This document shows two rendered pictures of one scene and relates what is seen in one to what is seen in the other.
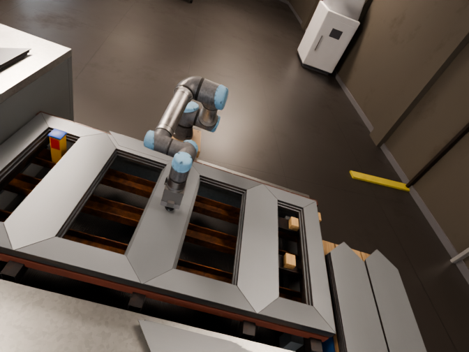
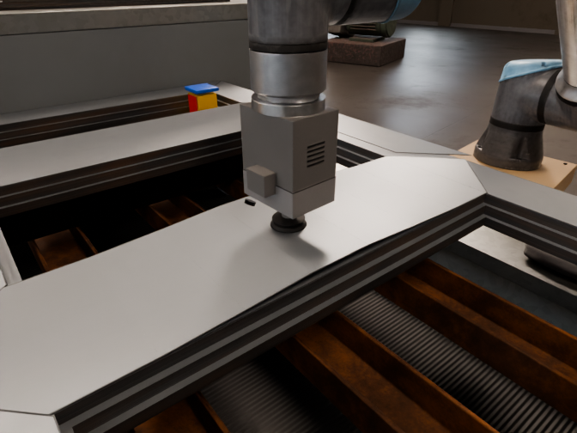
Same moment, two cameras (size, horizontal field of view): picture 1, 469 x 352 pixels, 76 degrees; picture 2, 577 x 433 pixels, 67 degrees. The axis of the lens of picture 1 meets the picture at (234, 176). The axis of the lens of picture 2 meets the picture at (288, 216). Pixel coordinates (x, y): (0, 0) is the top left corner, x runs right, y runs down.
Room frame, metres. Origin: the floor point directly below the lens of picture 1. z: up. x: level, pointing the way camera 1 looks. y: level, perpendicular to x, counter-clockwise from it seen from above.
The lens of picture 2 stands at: (0.67, -0.18, 1.12)
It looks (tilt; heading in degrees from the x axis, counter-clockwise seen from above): 29 degrees down; 62
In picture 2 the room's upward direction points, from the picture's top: straight up
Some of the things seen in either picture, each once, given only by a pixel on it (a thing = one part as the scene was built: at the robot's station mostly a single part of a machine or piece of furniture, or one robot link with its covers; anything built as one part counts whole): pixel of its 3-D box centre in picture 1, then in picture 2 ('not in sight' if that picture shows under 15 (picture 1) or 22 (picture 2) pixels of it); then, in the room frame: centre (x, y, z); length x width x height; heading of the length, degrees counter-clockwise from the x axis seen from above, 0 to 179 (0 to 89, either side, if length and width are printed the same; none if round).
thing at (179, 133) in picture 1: (183, 127); (512, 139); (1.60, 0.44, 0.78); 0.15 x 0.15 x 0.10
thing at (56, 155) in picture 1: (58, 151); (205, 131); (0.99, 0.85, 0.78); 0.05 x 0.05 x 0.19; 10
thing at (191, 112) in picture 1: (188, 112); (529, 89); (1.61, 0.43, 0.90); 0.13 x 0.12 x 0.14; 97
